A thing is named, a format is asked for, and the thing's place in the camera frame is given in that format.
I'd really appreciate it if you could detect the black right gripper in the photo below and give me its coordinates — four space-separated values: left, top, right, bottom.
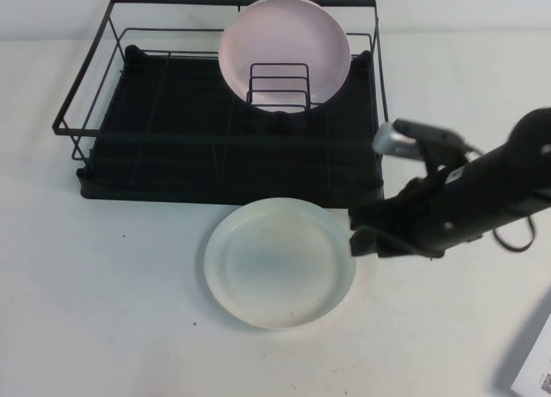
346 176 449 260

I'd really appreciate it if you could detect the white round plate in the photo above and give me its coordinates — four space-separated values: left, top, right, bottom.
202 196 359 332

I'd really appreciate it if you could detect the pink round plate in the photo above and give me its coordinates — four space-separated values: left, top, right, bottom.
217 0 352 115

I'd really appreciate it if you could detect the black plastic drip tray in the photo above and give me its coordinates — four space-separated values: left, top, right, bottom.
76 45 386 211

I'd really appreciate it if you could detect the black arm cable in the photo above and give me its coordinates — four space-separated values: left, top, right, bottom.
492 214 540 252

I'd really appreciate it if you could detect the black wire dish rack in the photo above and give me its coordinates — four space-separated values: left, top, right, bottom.
51 0 392 163

